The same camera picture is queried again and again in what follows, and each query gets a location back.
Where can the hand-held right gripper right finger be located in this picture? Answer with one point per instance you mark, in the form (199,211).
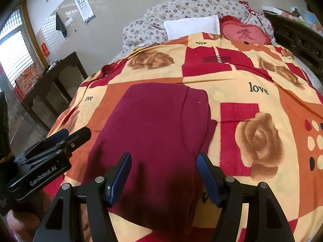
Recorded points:
(207,179)

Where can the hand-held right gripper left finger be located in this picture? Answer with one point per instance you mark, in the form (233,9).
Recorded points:
(121,179)

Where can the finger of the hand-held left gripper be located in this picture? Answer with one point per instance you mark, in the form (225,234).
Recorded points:
(78,134)
(58,133)

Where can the maroon sweater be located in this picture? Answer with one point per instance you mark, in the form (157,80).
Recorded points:
(151,121)

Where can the person's left hand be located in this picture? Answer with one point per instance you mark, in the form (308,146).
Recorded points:
(21,223)

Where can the orange framed picture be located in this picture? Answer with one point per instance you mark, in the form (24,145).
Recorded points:
(29,79)

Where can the dark wooden side table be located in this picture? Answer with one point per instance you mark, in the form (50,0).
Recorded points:
(63,63)

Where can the printed rose blanket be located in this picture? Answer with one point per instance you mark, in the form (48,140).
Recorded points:
(265,131)

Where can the lattice window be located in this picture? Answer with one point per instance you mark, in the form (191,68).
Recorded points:
(15,53)

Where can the dark hanging cloth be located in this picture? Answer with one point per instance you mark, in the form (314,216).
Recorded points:
(61,25)

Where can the red heart pillow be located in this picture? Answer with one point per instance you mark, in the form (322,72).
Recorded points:
(242,34)

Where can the white pillow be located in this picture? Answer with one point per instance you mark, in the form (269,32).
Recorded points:
(191,27)

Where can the floral quilt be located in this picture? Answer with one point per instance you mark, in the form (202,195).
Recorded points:
(186,7)

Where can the carved dark wooden headboard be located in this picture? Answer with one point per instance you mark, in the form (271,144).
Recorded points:
(292,35)

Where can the red shiny decoration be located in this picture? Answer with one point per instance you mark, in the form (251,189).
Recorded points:
(249,8)

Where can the pile of colourful small things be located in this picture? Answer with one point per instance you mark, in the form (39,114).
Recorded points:
(300,16)

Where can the red wall sign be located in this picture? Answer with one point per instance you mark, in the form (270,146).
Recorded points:
(45,49)

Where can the wall calendar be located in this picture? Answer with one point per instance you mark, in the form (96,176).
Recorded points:
(84,6)

